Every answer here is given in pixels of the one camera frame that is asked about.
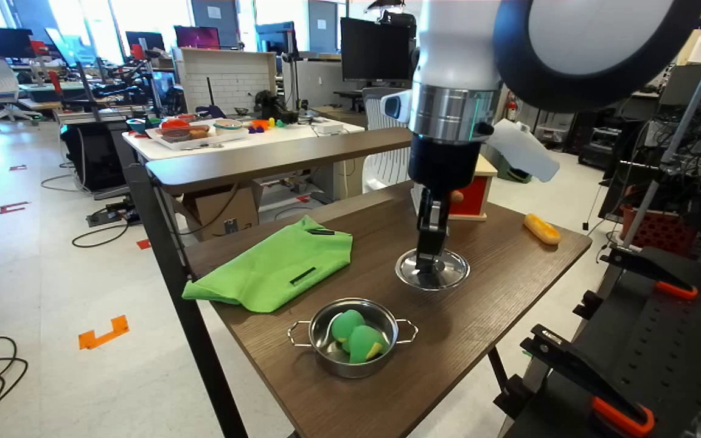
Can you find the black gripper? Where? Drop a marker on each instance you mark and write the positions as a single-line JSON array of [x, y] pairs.
[[443, 162]]

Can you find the silver steel lid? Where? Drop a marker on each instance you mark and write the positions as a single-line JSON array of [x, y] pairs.
[[452, 272]]

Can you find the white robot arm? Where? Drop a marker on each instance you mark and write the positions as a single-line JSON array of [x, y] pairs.
[[463, 50]]

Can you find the silver steel pot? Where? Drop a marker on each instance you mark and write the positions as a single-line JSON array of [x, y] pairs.
[[354, 368]]

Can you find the wooden box red drawer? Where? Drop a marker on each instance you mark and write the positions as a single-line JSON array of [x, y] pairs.
[[472, 199]]

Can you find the white slatted panel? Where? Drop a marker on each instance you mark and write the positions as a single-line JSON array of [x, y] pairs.
[[388, 167]]

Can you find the yellow toy corn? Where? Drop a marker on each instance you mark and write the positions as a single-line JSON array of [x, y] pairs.
[[543, 230]]

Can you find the green cloth bag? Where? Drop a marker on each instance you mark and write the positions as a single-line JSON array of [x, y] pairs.
[[273, 263]]

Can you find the large black monitor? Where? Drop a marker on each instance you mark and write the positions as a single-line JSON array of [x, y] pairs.
[[376, 50]]

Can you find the brown cardboard box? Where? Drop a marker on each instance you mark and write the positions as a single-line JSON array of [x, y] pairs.
[[225, 209]]

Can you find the white table with toys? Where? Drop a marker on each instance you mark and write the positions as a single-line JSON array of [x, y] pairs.
[[230, 138]]

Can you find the red plastic crate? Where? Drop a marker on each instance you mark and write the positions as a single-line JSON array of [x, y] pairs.
[[662, 233]]

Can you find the blue screen monitor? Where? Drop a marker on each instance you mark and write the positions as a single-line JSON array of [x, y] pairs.
[[276, 37]]

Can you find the white pegboard partition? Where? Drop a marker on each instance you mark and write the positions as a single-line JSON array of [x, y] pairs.
[[230, 77]]

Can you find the dark grey robot platform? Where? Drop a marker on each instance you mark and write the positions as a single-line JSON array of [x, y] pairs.
[[674, 355]]

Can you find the silver aluminium pole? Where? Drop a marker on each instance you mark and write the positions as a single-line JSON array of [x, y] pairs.
[[682, 122]]

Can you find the purple screen monitor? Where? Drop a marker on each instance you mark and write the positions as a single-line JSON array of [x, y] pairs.
[[198, 37]]

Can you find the dark monitor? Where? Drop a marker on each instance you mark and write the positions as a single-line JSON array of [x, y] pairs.
[[0, 40]]

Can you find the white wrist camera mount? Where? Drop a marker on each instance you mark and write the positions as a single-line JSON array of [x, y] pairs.
[[523, 150]]

